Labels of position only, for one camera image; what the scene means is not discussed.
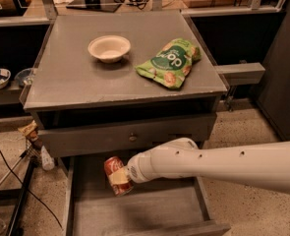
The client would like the grey side shelf block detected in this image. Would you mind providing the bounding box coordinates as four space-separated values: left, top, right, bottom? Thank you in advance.
215 63 265 86

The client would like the red coke can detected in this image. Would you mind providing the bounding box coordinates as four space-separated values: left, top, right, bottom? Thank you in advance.
104 156 133 197

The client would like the black metal stand leg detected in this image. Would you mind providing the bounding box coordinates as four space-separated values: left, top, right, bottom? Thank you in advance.
6 162 35 236

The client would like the green chip bag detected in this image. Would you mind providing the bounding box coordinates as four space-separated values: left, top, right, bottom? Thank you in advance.
136 38 202 89

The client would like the white plastic bottle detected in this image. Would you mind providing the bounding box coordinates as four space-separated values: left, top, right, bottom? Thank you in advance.
41 147 55 171

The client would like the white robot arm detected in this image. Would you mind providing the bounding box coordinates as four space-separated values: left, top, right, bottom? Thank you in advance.
104 138 290 194

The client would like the brown snack packet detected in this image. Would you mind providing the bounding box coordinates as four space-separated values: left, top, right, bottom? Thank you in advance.
18 120 42 149

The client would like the grey drawer cabinet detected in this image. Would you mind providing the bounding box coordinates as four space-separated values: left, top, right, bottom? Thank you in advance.
19 10 230 159

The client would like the grey open middle drawer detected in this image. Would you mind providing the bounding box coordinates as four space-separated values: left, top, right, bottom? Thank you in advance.
63 152 230 236

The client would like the grey upper drawer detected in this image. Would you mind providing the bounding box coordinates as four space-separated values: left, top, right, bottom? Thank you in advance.
39 113 216 157

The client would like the black monitor stand base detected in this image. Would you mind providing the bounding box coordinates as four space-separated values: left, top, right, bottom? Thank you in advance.
66 0 120 13

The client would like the grey glass bowl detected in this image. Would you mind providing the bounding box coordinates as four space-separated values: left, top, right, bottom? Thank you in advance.
15 68 36 87

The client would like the white paper bowl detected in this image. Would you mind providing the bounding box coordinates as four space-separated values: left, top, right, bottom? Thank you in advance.
87 35 131 64

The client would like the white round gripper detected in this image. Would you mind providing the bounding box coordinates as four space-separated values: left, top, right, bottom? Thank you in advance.
109 152 155 185

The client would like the black floor cable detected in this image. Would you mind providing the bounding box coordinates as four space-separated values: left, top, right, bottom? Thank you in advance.
0 132 64 229

